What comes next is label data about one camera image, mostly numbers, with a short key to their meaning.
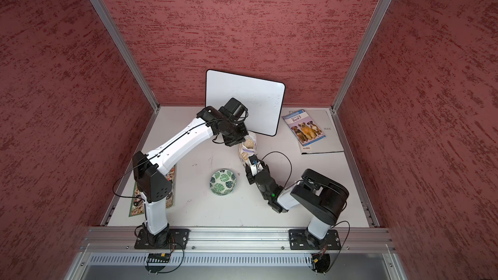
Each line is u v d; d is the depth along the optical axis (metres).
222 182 0.88
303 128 1.07
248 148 0.76
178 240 0.74
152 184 0.46
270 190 0.67
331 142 1.08
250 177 0.78
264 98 0.92
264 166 0.79
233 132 0.67
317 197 0.49
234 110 0.63
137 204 0.83
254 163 0.74
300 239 0.74
